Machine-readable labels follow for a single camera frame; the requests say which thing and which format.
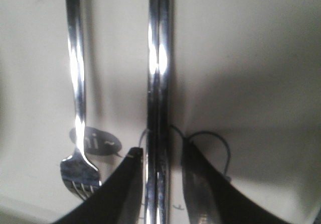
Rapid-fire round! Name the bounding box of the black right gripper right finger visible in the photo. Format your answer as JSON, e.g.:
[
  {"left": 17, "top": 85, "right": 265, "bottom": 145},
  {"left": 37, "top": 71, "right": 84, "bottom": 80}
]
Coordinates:
[{"left": 181, "top": 139, "right": 285, "bottom": 223}]

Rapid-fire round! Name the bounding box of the cream rabbit serving tray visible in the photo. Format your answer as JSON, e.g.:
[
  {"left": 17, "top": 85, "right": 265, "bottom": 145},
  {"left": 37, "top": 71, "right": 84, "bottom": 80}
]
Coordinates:
[{"left": 1, "top": 0, "right": 320, "bottom": 223}]

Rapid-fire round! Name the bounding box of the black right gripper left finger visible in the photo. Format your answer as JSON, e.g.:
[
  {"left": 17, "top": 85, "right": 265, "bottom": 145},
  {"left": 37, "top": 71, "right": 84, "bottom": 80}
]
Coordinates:
[{"left": 55, "top": 147, "right": 143, "bottom": 223}]

